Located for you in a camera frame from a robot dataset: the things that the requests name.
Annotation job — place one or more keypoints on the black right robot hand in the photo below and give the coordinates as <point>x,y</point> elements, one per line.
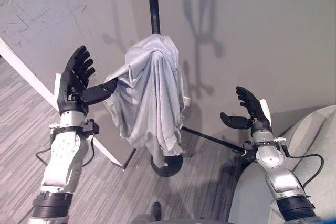
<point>252,103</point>

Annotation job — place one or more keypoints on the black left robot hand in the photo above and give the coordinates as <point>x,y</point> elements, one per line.
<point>72,77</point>

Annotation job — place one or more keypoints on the light grey garment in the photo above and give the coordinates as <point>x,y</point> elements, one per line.
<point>155,87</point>

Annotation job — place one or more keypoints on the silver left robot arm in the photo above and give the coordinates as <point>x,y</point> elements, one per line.
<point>61,161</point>

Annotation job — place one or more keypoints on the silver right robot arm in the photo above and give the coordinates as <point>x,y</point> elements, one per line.
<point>278,171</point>

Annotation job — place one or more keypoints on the light grey sofa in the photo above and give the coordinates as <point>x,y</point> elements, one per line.
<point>302,155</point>

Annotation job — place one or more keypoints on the black clothes rack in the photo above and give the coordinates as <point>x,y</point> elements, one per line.
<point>155,6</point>

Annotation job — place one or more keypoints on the white baseboard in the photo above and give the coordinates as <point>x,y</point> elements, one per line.
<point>34,79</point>

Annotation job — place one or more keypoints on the dark robot foot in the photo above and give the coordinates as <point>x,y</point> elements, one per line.
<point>156,209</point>

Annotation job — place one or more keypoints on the white wall socket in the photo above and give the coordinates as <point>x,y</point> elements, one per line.
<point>187,101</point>

